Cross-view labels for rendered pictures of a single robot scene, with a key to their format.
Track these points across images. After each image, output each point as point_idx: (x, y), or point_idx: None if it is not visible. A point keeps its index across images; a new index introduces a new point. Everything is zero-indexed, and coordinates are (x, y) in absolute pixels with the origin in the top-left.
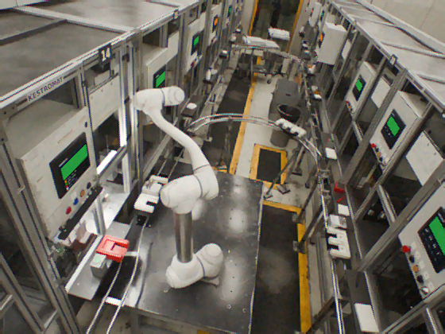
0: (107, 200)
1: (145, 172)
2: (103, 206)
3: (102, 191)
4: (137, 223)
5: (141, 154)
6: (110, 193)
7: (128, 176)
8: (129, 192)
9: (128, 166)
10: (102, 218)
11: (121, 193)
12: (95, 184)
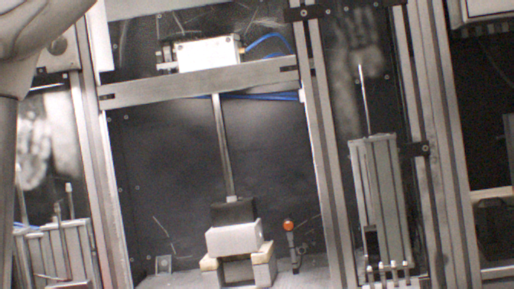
0: (258, 276)
1: (508, 288)
2: (235, 288)
3: (246, 227)
4: None
5: (443, 158)
6: (307, 280)
7: (320, 201)
8: (332, 285)
9: (313, 148)
10: (105, 238)
11: (318, 286)
12: (63, 69)
